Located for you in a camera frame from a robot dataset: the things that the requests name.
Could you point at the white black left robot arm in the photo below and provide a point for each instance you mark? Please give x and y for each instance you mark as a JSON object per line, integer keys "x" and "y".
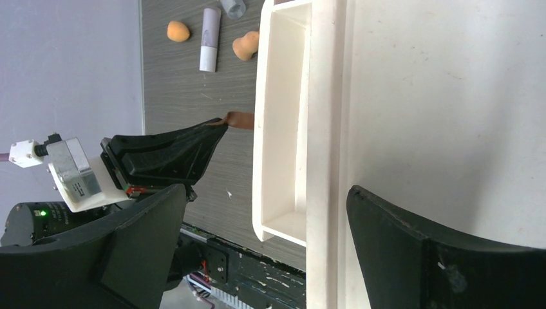
{"x": 32, "y": 221}

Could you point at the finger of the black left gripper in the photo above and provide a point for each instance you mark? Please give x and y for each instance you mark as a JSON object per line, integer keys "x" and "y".
{"x": 154, "y": 162}

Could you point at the white drawer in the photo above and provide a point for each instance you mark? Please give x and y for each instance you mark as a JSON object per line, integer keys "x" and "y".
{"x": 281, "y": 122}

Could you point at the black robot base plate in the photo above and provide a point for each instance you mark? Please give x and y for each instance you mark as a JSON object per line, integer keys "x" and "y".
{"x": 217, "y": 270}

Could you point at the white purple tube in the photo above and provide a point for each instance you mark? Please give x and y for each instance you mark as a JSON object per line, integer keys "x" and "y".
{"x": 210, "y": 38}

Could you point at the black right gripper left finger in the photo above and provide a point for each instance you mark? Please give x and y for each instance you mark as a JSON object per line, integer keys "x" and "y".
{"x": 119, "y": 261}

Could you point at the orange makeup sponge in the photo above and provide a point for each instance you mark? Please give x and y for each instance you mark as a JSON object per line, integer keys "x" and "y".
{"x": 178, "y": 31}

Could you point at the white drawer cabinet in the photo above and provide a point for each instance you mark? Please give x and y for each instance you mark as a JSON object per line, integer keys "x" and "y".
{"x": 435, "y": 106}

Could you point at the clear vial black cap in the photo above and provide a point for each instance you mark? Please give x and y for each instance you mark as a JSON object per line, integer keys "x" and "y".
{"x": 234, "y": 9}

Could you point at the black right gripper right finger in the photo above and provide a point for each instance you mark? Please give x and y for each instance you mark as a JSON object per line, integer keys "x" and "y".
{"x": 409, "y": 261}

